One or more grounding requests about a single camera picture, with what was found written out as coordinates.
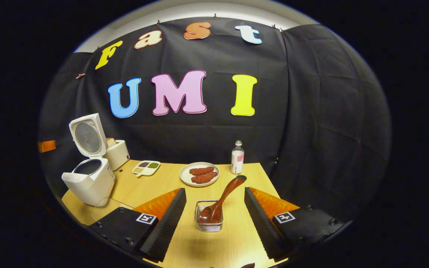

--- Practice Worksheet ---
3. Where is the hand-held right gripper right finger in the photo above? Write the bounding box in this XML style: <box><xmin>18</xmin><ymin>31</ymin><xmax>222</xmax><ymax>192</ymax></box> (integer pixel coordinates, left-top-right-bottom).
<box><xmin>244</xmin><ymin>186</ymin><xmax>347</xmax><ymax>261</ymax></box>

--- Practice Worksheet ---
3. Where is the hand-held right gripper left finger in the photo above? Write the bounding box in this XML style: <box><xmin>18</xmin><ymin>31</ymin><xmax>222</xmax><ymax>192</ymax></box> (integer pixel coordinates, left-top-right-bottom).
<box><xmin>90</xmin><ymin>187</ymin><xmax>187</xmax><ymax>262</ymax></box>

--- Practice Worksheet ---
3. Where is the metal wire chopstick holder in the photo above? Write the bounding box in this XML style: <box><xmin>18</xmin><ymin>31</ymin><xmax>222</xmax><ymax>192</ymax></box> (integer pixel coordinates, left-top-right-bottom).
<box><xmin>194</xmin><ymin>200</ymin><xmax>224</xmax><ymax>232</ymax></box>

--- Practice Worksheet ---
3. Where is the brown wooden spoon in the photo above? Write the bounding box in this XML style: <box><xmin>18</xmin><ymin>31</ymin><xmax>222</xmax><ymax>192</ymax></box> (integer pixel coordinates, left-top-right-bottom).
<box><xmin>198</xmin><ymin>175</ymin><xmax>247</xmax><ymax>224</ymax></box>

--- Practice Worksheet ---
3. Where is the white rice cooker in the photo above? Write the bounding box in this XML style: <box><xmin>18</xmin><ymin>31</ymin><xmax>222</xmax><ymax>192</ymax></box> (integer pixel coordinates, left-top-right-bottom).
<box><xmin>61</xmin><ymin>113</ymin><xmax>116</xmax><ymax>207</ymax></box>

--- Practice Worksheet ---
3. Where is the white round plate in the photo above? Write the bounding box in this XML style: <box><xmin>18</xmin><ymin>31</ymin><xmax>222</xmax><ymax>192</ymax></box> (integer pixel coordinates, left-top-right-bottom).
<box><xmin>179</xmin><ymin>162</ymin><xmax>220</xmax><ymax>187</ymax></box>

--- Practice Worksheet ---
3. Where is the red meat piece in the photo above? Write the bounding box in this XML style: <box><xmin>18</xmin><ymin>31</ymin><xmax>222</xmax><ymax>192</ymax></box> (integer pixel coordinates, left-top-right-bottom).
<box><xmin>189</xmin><ymin>166</ymin><xmax>215</xmax><ymax>176</ymax></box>
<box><xmin>191</xmin><ymin>172</ymin><xmax>218</xmax><ymax>184</ymax></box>

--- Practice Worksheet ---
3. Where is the white divided bean dish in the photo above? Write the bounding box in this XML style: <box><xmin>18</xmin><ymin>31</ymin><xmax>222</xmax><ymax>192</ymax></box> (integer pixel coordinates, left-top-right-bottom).
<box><xmin>132</xmin><ymin>160</ymin><xmax>161</xmax><ymax>177</ymax></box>

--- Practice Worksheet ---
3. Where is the translucent white square tray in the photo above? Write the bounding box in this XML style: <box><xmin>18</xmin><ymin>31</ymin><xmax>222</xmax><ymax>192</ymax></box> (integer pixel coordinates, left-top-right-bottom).
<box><xmin>90</xmin><ymin>197</ymin><xmax>135</xmax><ymax>224</ymax></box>

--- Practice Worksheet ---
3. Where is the white toaster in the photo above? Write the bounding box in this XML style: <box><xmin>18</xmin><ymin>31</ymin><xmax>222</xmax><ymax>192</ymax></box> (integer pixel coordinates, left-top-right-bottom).
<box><xmin>105</xmin><ymin>138</ymin><xmax>130</xmax><ymax>172</ymax></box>

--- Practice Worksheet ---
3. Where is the small pink label bottle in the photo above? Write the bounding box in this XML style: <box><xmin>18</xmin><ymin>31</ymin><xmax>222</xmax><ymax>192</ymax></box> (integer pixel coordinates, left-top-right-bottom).
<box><xmin>231</xmin><ymin>140</ymin><xmax>245</xmax><ymax>175</ymax></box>

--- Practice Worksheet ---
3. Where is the black backdrop cloth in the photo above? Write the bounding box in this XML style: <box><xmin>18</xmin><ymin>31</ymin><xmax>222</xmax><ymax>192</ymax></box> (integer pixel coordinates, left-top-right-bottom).
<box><xmin>38</xmin><ymin>17</ymin><xmax>392</xmax><ymax>224</ymax></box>

